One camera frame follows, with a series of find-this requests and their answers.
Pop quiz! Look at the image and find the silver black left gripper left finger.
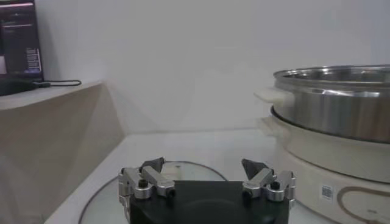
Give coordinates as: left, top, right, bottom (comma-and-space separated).
118, 156, 176, 214

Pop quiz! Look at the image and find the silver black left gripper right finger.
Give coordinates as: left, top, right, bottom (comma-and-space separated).
241, 158, 297, 209

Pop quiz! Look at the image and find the round glass pot lid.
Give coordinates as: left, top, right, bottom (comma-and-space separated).
77, 160, 338, 224

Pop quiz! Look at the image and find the perforated steel steamer basket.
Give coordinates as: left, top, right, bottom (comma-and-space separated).
253, 64, 390, 144

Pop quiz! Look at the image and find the cream electric pot base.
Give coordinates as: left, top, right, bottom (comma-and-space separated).
257, 115, 390, 224

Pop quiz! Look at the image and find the white side desk with mouse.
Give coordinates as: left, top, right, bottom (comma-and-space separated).
0, 80, 126, 224

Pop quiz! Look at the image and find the black laptop with dark screen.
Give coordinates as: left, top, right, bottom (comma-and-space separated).
0, 0, 44, 82

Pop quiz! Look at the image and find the thin black desk cable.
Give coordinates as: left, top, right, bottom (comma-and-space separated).
32, 79, 82, 89

